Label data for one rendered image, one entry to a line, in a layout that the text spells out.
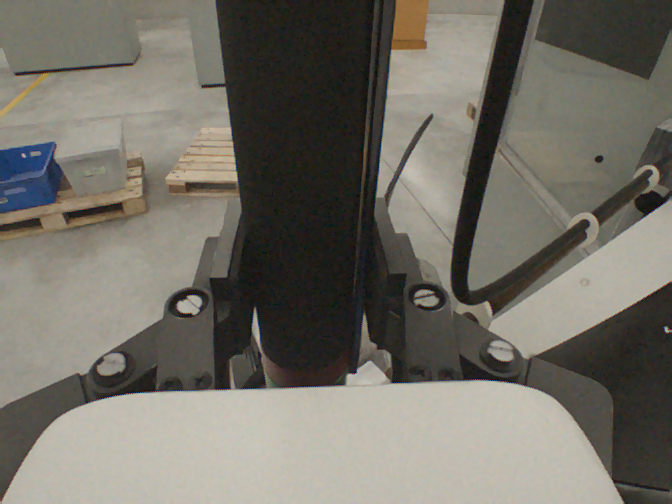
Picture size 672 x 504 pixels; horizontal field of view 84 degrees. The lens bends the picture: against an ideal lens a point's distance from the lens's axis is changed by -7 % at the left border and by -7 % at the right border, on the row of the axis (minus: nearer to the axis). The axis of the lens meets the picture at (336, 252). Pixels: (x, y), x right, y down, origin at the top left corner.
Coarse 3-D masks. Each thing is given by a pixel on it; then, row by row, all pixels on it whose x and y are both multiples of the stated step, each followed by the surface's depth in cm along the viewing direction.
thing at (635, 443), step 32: (608, 320) 28; (640, 320) 24; (544, 352) 30; (576, 352) 26; (608, 352) 23; (640, 352) 21; (608, 384) 20; (640, 384) 19; (640, 416) 17; (640, 448) 16; (640, 480) 15
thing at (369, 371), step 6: (366, 366) 23; (372, 366) 23; (360, 372) 23; (366, 372) 23; (372, 372) 23; (378, 372) 23; (348, 378) 22; (354, 378) 22; (360, 378) 22; (366, 378) 22; (372, 378) 22; (378, 378) 22; (384, 378) 22; (348, 384) 22; (354, 384) 22
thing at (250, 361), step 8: (256, 344) 50; (248, 352) 55; (256, 352) 49; (232, 360) 69; (240, 360) 64; (248, 360) 57; (256, 360) 50; (232, 368) 70; (240, 368) 65; (248, 368) 60; (256, 368) 50; (240, 376) 66; (248, 376) 61; (240, 384) 67
